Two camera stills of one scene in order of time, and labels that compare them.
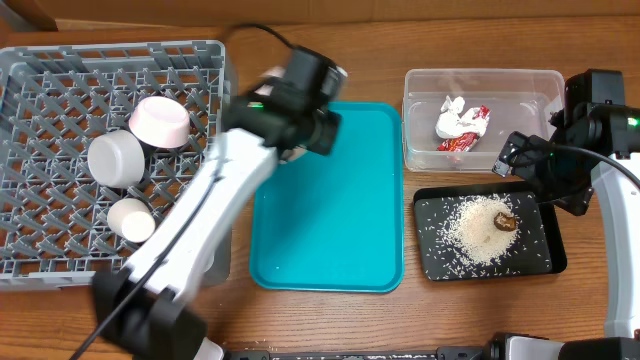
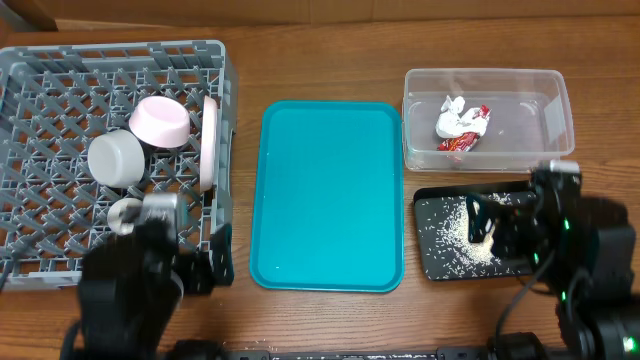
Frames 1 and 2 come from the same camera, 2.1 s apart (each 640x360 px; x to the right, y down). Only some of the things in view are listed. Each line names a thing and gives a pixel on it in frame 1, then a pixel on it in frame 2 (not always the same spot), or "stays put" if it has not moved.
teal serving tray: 334,222 stays put
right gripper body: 565,193 to 507,230
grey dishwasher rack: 96,143 stays put
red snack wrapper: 463,143 stays put
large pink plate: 267,89 to 208,160
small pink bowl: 160,122 stays put
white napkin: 453,124 stays put
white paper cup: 132,220 stays put
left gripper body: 326,139 to 193,267
